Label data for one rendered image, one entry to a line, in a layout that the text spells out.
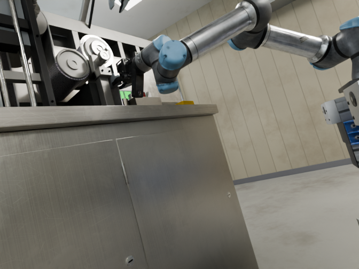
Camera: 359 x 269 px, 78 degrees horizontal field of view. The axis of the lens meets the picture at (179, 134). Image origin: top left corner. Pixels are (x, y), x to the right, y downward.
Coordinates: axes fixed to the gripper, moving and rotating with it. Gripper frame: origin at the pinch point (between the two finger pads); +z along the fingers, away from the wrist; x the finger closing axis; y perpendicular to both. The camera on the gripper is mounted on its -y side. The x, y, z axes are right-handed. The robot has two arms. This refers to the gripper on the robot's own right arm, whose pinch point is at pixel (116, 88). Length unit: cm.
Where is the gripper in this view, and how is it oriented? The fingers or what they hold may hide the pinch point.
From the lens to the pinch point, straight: 105.1
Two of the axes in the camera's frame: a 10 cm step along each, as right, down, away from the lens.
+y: -2.7, -9.6, 0.9
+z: -7.2, 2.6, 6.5
